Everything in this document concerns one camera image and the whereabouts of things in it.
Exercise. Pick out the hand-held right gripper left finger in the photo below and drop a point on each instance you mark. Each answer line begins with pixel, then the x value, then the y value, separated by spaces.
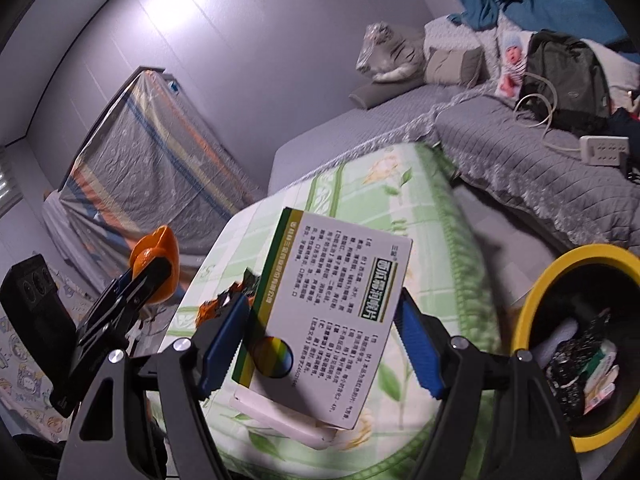
pixel 225 345

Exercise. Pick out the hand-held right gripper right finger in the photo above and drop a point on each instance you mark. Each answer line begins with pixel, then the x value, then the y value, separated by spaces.
pixel 420 355

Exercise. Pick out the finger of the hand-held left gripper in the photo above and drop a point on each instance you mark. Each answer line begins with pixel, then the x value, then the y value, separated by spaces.
pixel 125 320
pixel 145 277

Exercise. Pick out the orange snack wrapper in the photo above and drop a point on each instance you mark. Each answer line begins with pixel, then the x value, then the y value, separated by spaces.
pixel 212 307

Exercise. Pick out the white green medicine box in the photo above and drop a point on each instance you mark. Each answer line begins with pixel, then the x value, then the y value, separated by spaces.
pixel 330 285

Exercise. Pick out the long black plastic wrapper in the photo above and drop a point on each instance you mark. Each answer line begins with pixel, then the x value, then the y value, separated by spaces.
pixel 570 360

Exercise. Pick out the yellow trash bin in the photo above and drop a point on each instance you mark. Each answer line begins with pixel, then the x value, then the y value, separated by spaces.
pixel 565 260

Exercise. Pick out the green white milk carton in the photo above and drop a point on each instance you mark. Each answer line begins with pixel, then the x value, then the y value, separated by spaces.
pixel 600 360

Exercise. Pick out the pink paper box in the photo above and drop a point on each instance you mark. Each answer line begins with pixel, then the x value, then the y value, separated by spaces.
pixel 602 392

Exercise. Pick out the striped sheet covered furniture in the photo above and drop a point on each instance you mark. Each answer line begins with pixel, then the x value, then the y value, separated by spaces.
pixel 150 160

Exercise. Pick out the window blind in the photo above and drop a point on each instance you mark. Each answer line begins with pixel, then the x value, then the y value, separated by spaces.
pixel 7 185

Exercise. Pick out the green floral tablecloth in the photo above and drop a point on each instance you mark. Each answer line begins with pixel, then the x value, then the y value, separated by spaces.
pixel 350 180

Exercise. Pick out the grey quilted blanket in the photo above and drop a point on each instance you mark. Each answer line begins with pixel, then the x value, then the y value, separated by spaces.
pixel 525 175

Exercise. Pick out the grey mattress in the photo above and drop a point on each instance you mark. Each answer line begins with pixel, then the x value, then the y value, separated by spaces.
pixel 320 145

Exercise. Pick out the dark grey pillow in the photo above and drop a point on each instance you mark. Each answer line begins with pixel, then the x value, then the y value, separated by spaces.
pixel 375 92

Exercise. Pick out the white power strip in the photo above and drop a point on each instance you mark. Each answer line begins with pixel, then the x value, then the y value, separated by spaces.
pixel 605 149

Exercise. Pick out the grey cushion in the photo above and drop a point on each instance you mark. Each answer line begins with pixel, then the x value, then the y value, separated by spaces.
pixel 450 65

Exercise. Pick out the plush tiger in plastic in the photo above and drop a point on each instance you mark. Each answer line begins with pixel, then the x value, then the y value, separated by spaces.
pixel 395 55

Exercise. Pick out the baby photo print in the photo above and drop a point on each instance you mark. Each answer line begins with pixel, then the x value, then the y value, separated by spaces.
pixel 512 60

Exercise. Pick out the dark clothes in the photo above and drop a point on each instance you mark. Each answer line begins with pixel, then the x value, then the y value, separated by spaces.
pixel 625 122

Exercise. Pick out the grey green backpack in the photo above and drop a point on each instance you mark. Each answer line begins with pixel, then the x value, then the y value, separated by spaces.
pixel 565 80

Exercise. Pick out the white patterned pillow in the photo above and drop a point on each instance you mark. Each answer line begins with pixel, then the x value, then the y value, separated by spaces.
pixel 450 32

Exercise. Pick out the plain white pillow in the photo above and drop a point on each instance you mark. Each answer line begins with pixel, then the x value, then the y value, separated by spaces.
pixel 625 75

